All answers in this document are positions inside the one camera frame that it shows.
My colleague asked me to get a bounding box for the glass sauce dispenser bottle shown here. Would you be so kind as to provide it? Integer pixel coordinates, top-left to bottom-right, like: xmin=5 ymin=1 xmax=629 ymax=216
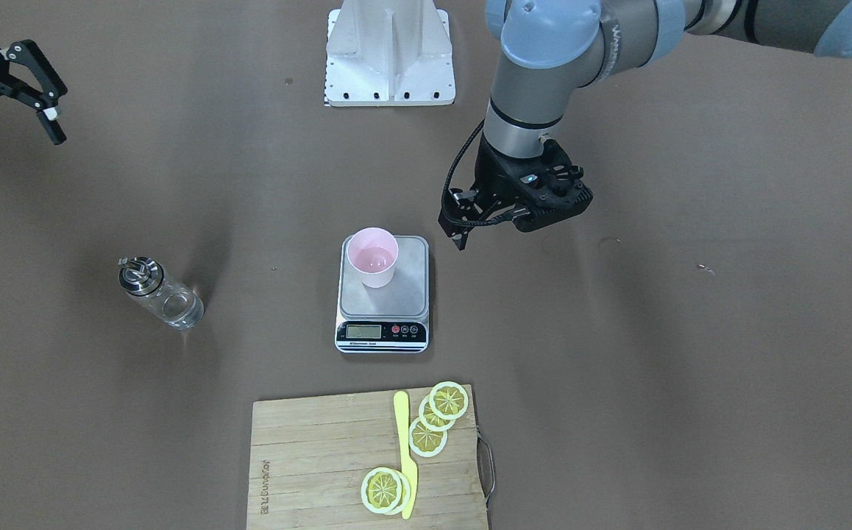
xmin=118 ymin=256 xmax=205 ymax=330

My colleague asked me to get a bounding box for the pink plastic cup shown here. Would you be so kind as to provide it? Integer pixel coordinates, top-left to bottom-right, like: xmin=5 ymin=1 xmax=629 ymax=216
xmin=347 ymin=226 xmax=400 ymax=289

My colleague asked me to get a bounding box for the silver digital kitchen scale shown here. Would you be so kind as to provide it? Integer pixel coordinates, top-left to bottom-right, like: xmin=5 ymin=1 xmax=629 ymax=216
xmin=334 ymin=235 xmax=430 ymax=353

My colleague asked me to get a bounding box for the lemon slice single top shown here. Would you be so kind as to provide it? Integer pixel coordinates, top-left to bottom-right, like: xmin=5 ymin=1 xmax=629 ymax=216
xmin=360 ymin=467 xmax=400 ymax=515

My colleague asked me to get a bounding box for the lemon slice middle of stack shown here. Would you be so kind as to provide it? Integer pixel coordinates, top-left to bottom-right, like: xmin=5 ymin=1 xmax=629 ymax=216
xmin=417 ymin=396 xmax=455 ymax=432

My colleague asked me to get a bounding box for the yellow plastic knife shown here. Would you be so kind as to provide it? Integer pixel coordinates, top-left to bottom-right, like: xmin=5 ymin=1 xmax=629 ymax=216
xmin=393 ymin=390 xmax=419 ymax=520

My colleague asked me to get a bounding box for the lemon slice under single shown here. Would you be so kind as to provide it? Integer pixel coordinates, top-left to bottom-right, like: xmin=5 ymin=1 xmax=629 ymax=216
xmin=386 ymin=470 xmax=412 ymax=515

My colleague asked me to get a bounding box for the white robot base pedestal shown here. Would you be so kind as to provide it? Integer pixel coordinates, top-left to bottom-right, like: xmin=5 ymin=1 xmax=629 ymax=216
xmin=323 ymin=1 xmax=456 ymax=107

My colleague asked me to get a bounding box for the lemon slice near handle end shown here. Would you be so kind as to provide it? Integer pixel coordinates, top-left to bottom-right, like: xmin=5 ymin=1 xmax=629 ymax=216
xmin=427 ymin=381 xmax=470 ymax=420

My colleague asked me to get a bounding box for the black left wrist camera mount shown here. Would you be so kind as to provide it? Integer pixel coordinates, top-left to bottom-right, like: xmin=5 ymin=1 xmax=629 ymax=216
xmin=439 ymin=188 xmax=513 ymax=239

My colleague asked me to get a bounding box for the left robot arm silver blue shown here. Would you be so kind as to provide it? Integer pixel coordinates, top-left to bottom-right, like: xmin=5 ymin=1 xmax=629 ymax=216
xmin=437 ymin=1 xmax=852 ymax=250

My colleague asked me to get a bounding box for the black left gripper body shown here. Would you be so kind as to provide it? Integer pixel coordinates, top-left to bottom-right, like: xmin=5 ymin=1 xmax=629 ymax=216
xmin=473 ymin=138 xmax=593 ymax=232

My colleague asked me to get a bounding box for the lemon slice stack inner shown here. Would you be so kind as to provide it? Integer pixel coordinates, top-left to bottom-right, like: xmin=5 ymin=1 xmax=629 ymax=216
xmin=408 ymin=419 xmax=447 ymax=459

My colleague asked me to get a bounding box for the bamboo cutting board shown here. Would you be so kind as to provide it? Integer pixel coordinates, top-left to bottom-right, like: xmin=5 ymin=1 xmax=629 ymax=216
xmin=246 ymin=390 xmax=494 ymax=529

